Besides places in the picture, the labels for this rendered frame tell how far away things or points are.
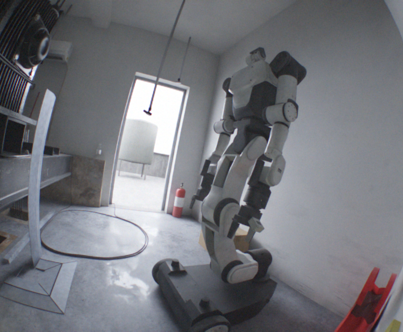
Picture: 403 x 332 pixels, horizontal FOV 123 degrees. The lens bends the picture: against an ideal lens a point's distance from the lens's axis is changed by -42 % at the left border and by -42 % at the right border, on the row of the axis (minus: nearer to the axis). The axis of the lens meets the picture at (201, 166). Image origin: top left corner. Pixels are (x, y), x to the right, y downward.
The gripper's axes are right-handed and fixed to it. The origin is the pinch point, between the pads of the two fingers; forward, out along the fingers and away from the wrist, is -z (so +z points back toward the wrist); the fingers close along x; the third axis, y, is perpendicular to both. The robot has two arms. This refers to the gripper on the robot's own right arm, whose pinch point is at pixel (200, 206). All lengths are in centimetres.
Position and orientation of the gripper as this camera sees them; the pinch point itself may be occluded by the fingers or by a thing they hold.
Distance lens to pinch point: 108.8
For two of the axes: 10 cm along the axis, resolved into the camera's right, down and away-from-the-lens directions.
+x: -8.2, -3.5, -4.5
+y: 4.6, 0.7, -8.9
